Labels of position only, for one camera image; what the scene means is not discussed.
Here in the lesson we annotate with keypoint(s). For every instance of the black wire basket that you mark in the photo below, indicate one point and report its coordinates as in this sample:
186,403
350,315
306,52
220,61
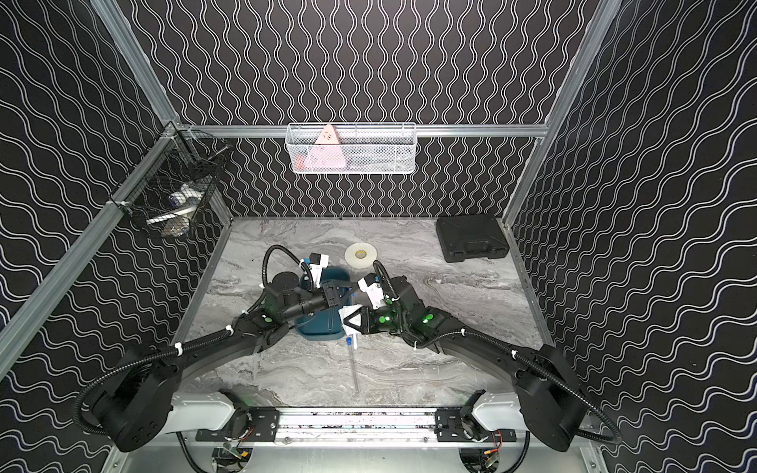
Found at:
169,200

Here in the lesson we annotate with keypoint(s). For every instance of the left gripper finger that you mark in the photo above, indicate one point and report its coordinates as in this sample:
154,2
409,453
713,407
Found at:
343,286
338,300

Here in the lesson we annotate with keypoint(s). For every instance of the white tape roll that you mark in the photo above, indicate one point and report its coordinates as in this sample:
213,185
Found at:
360,255

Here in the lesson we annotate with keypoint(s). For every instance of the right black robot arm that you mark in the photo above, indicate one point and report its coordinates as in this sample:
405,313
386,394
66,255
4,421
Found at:
552,405

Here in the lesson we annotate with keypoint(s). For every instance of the white wipe cloth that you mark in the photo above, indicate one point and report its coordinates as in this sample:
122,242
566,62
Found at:
345,312

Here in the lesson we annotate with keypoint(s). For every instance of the clear wire basket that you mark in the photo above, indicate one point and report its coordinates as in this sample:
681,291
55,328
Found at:
371,148

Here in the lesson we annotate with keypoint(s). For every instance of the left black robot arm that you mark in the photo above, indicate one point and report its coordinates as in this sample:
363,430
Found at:
132,403

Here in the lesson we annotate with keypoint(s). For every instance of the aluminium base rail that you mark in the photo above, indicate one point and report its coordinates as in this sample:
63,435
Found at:
347,426

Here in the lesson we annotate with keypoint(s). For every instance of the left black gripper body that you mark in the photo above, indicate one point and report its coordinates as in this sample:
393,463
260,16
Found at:
331,297

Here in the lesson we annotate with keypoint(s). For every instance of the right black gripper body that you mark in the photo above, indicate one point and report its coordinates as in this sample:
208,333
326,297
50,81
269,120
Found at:
384,320

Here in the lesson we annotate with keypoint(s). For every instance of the teal plastic tray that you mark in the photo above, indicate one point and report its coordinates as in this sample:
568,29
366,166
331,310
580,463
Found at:
324,325

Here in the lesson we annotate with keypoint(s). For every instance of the black plastic case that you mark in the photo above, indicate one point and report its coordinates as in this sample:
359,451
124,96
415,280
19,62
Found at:
471,236

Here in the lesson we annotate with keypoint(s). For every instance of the pink triangular card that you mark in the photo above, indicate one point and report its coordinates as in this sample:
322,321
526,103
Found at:
327,153

